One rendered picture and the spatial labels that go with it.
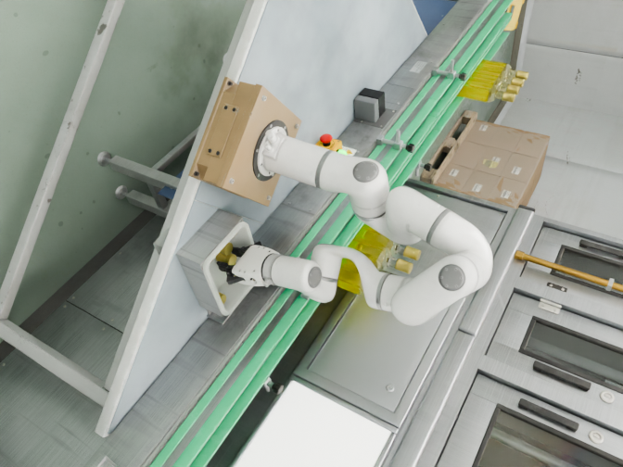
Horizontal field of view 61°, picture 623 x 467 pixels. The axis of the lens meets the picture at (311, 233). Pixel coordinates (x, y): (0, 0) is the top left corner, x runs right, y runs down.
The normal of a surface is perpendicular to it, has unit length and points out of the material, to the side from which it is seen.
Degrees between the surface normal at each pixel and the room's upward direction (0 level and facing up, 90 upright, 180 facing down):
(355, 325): 89
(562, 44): 90
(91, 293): 90
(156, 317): 0
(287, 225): 90
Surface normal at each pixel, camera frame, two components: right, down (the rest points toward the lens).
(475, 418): -0.12, -0.68
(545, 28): -0.52, 0.66
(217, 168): -0.41, -0.15
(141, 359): 0.84, 0.31
